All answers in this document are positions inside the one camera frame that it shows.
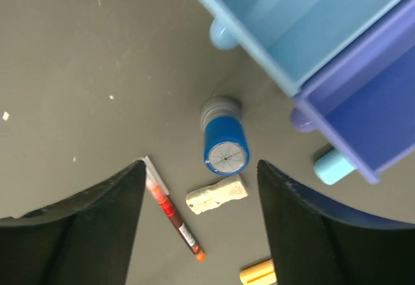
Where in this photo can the light blue tray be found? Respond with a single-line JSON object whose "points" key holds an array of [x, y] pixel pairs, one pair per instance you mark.
{"points": [[292, 39]]}

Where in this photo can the blue cap bottle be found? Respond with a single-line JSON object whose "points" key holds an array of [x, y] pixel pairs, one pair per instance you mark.
{"points": [[226, 151]]}

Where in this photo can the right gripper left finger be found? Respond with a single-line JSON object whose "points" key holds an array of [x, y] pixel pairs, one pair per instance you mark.
{"points": [[86, 238]]}

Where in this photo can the small grey eraser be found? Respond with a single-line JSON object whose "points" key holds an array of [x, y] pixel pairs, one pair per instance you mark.
{"points": [[213, 196]]}

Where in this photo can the blue grey eraser stick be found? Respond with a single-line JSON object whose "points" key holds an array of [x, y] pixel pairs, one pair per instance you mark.
{"points": [[330, 166]]}

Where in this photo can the purple plastic tray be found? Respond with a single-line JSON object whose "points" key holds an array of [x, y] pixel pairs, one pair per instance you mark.
{"points": [[362, 101]]}

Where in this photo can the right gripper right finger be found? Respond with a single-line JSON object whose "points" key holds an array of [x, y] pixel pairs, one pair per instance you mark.
{"points": [[314, 239]]}

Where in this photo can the red pen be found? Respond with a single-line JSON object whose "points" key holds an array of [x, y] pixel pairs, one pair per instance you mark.
{"points": [[160, 193]]}

